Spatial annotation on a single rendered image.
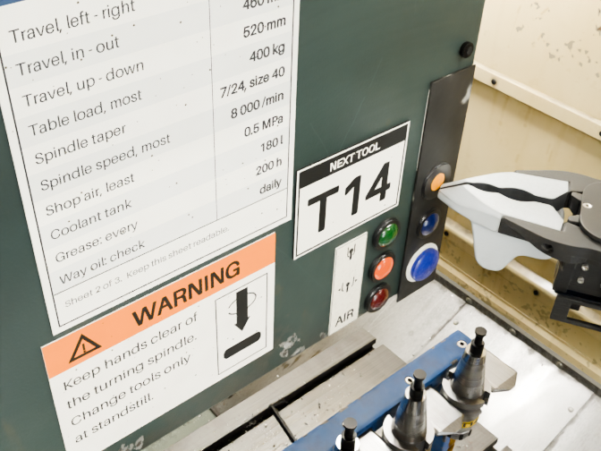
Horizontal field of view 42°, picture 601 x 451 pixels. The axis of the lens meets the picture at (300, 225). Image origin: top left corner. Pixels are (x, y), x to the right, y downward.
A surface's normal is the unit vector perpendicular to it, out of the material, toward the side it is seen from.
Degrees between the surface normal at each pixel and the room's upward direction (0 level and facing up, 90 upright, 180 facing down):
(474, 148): 90
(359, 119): 90
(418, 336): 24
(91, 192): 90
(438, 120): 90
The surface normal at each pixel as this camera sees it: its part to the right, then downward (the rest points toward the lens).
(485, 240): -0.39, 0.56
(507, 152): -0.76, 0.38
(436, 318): -0.27, -0.56
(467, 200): -0.55, -0.39
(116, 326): 0.65, 0.49
